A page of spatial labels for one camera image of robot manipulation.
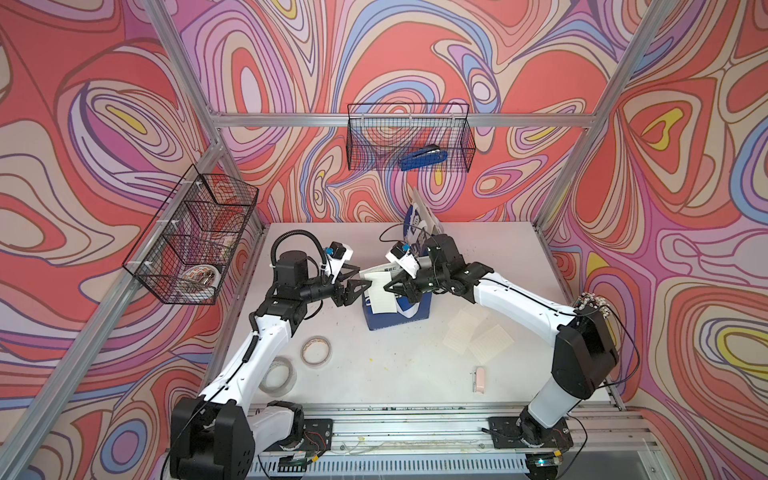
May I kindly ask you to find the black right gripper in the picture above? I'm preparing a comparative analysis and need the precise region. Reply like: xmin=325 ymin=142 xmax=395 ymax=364
xmin=383 ymin=266 xmax=448 ymax=303

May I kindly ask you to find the blue white bag with handles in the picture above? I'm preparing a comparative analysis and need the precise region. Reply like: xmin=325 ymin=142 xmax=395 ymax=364
xmin=360 ymin=264 xmax=432 ymax=331

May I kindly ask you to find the pink white mini stapler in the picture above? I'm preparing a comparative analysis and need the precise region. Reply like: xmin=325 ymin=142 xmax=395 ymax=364
xmin=473 ymin=366 xmax=486 ymax=394

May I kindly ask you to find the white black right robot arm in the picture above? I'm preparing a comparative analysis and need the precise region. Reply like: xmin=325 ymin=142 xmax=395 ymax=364
xmin=383 ymin=234 xmax=619 ymax=447

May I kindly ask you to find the black wire basket back wall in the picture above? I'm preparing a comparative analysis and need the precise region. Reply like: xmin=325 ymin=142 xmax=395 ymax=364
xmin=346 ymin=100 xmax=476 ymax=172

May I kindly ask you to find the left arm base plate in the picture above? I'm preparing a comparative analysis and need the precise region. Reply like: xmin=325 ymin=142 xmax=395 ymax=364
xmin=266 ymin=418 xmax=334 ymax=453

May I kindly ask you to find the clear tape roll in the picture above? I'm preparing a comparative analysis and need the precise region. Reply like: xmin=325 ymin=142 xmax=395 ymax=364
xmin=259 ymin=356 xmax=297 ymax=398

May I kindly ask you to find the upright blue white paper bag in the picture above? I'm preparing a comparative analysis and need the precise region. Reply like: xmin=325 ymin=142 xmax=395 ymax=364
xmin=403 ymin=187 xmax=444 ymax=256

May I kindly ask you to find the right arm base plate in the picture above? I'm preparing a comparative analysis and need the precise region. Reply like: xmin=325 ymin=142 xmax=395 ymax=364
xmin=480 ymin=416 xmax=574 ymax=451

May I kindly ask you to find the white receipt on table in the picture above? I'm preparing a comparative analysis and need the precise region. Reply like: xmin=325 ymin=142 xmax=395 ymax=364
xmin=443 ymin=305 xmax=488 ymax=354
xmin=468 ymin=325 xmax=514 ymax=365

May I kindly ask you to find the black wire basket wall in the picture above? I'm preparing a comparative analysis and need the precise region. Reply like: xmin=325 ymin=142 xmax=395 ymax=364
xmin=122 ymin=166 xmax=259 ymax=305
xmin=346 ymin=100 xmax=476 ymax=172

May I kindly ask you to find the beige tape roll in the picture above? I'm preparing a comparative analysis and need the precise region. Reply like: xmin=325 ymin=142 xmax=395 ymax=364
xmin=300 ymin=336 xmax=332 ymax=368

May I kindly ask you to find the blue stapler in basket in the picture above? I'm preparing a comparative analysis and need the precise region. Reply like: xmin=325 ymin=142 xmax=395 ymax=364
xmin=398 ymin=144 xmax=448 ymax=171

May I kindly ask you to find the black wire basket left wall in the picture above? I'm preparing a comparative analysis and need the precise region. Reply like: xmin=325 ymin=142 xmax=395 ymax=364
xmin=122 ymin=166 xmax=259 ymax=305

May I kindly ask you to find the metallic cup of pencils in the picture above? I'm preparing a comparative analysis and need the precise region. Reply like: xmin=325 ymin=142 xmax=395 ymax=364
xmin=573 ymin=292 xmax=612 ymax=322

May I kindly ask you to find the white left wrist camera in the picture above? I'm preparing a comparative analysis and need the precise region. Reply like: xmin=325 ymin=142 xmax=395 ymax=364
xmin=324 ymin=241 xmax=353 ymax=283

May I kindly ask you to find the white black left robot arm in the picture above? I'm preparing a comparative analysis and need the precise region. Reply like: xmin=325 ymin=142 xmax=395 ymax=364
xmin=161 ymin=229 xmax=370 ymax=479

